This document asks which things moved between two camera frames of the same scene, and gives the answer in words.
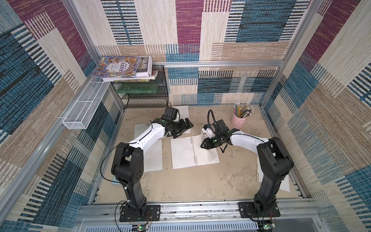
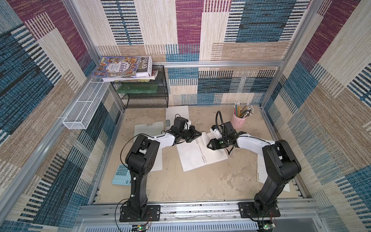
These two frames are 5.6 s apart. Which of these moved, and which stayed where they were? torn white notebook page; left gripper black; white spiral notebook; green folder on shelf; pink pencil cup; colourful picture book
Moved: white spiral notebook; left gripper black
Stayed: torn white notebook page; colourful picture book; pink pencil cup; green folder on shelf
